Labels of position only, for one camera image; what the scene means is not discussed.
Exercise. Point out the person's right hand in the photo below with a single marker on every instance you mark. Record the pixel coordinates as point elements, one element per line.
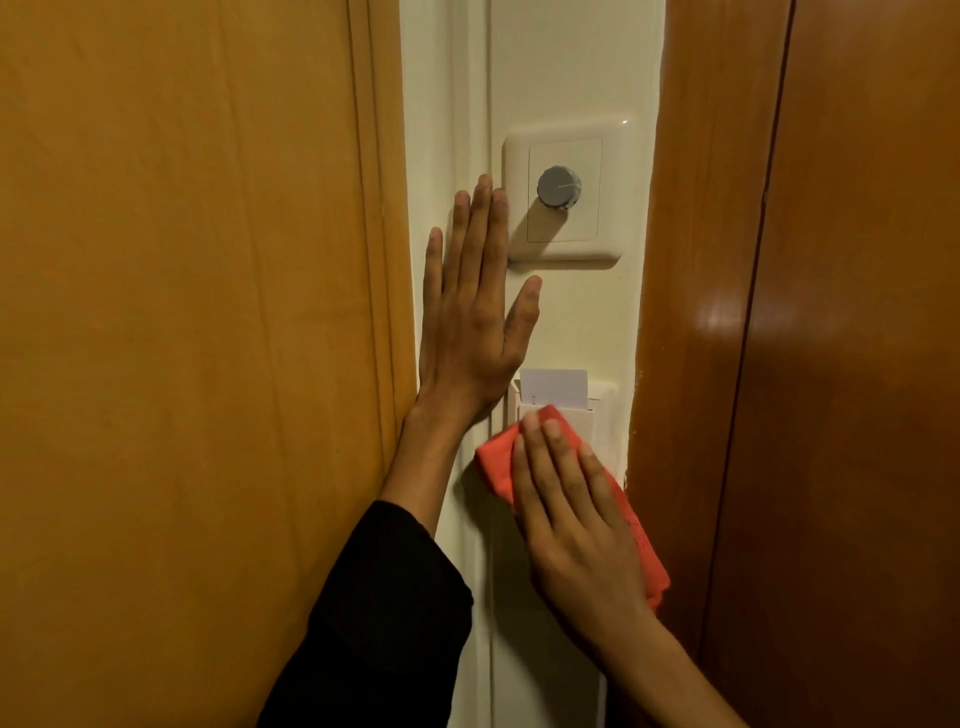
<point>581,547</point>

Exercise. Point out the person's left hand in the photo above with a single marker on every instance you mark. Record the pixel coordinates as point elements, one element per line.
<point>465,337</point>

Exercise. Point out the red cleaning cloth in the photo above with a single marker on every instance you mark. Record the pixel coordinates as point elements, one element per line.
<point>495,461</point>

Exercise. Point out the white key card holder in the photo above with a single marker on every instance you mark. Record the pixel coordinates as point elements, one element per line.
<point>606,427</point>

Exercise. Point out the white dimmer switch plate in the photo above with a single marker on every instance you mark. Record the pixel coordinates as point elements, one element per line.
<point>607,187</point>

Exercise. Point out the person's left forearm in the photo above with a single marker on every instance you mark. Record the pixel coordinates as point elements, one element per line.
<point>382,615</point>

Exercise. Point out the person's right forearm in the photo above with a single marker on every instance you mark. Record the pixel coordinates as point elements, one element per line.
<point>667,690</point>

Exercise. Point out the orange-brown wooden door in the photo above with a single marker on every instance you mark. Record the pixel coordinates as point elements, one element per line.
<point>187,337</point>

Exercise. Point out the white key card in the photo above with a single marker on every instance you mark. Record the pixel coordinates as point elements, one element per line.
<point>553,388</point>

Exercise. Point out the grey dimmer knob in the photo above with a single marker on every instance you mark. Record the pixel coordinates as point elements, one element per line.
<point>559,187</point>

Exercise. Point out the dark brown wooden wardrobe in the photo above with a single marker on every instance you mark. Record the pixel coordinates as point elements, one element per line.
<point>847,337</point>

